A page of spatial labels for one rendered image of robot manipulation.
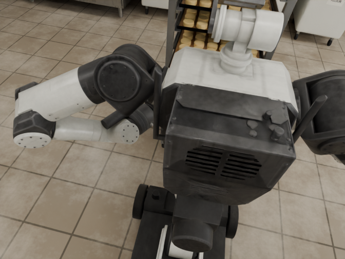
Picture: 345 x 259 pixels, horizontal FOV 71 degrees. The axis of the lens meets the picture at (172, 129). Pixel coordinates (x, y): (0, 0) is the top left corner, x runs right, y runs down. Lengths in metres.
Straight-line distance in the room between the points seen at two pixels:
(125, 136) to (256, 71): 0.41
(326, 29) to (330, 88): 2.99
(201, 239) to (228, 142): 0.38
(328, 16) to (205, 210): 3.05
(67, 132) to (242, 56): 0.48
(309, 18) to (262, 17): 2.99
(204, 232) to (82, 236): 1.00
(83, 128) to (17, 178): 1.23
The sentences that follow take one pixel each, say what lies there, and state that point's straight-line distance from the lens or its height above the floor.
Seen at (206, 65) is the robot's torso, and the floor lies 1.19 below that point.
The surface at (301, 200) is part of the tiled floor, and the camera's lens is 1.90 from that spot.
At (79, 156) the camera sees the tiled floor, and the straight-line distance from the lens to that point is 1.86.
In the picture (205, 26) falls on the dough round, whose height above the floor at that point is 0.97.
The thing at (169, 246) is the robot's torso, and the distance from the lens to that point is 1.19.
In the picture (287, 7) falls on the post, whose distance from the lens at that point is 1.13.
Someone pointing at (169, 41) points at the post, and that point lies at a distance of 1.19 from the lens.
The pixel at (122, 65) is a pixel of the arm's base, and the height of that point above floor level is 1.22.
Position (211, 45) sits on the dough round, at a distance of 1.22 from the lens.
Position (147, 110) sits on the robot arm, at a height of 0.91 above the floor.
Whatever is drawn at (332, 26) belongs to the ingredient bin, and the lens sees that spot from 3.55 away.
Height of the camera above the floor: 1.48
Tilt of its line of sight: 49 degrees down
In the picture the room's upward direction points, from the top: 6 degrees clockwise
